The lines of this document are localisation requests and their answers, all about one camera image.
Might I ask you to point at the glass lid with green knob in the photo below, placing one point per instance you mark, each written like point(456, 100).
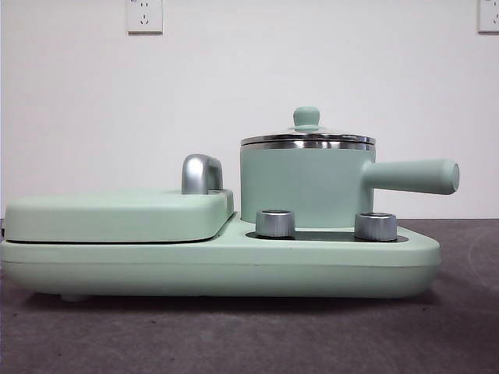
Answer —
point(306, 117)

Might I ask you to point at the silver control knob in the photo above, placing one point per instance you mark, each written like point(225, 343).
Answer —
point(376, 226)
point(275, 224)

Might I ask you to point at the mint green griddle cover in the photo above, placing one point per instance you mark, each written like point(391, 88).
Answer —
point(109, 218)

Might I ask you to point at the mint green breakfast maker base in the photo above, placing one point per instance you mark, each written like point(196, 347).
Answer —
point(97, 269)

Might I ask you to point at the white wall socket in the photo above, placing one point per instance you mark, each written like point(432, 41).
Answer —
point(489, 15)
point(145, 15)

